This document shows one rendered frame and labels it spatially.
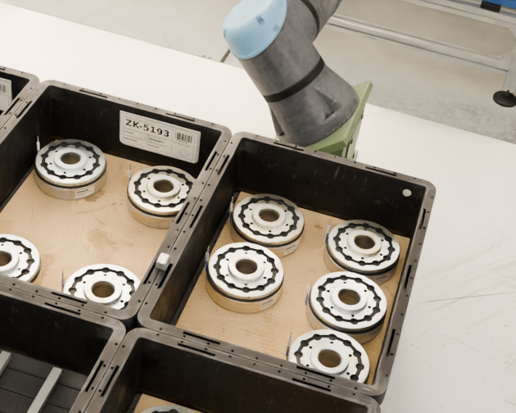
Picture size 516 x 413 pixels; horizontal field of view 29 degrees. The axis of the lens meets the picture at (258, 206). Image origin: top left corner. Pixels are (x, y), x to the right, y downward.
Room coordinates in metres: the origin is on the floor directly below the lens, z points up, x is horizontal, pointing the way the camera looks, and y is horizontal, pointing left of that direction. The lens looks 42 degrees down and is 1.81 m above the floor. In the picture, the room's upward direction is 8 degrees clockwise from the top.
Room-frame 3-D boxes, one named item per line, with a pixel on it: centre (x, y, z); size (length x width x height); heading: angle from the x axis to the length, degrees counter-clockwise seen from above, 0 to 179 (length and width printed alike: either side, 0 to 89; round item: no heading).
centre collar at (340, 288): (0.90, -0.14, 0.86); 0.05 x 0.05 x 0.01
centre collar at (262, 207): (1.04, -0.02, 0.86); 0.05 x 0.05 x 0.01
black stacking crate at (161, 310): (0.92, -0.06, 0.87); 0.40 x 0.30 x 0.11; 169
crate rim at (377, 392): (0.92, -0.06, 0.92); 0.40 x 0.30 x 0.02; 169
